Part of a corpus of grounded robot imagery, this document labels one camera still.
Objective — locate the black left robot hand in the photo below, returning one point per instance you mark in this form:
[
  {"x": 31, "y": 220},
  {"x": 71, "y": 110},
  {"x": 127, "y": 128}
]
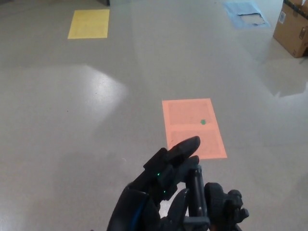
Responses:
[{"x": 144, "y": 192}]

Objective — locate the black phone stand tripod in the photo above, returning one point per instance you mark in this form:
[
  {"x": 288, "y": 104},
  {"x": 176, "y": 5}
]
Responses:
[{"x": 216, "y": 199}]

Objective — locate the orange paper sheet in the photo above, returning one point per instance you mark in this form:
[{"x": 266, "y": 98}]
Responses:
[{"x": 190, "y": 115}]

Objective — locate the green round sticker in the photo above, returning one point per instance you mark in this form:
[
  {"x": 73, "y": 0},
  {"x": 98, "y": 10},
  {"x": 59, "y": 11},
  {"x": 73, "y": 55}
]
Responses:
[{"x": 203, "y": 122}]

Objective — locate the yellow paper sheet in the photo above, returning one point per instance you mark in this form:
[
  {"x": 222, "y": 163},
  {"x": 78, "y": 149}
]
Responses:
[{"x": 89, "y": 24}]

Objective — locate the blue torn paper sheet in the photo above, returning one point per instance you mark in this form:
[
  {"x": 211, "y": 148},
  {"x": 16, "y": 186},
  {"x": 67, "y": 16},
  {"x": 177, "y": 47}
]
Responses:
[{"x": 234, "y": 12}]

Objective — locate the brown cardboard box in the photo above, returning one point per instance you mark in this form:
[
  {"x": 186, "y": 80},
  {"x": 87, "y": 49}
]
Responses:
[{"x": 290, "y": 33}]

